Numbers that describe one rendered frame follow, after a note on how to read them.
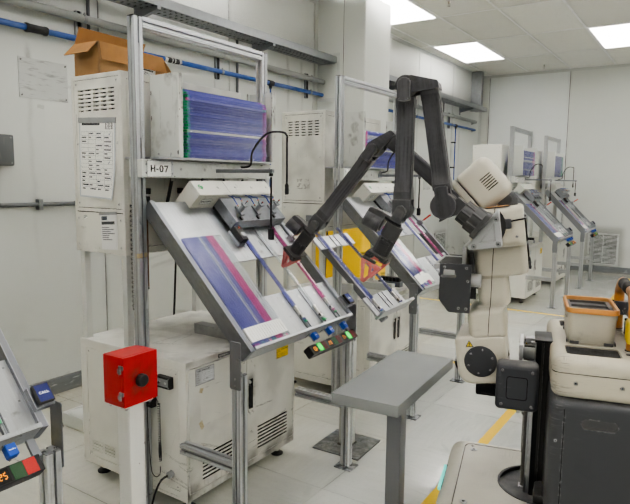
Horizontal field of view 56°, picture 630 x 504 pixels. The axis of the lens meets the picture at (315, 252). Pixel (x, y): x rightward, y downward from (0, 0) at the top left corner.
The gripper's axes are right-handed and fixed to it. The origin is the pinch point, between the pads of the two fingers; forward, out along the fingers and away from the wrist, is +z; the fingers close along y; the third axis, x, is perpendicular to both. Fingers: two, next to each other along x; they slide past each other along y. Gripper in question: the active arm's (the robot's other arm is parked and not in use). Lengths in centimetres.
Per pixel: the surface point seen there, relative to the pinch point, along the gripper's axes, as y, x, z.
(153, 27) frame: 42, -84, -50
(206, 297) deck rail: 48.9, 4.6, 3.3
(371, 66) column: -300, -182, -24
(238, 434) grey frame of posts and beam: 53, 48, 25
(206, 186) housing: 21.9, -39.8, -9.5
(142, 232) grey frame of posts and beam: 50, -34, 8
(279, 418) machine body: -10, 42, 62
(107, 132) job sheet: 48, -74, -7
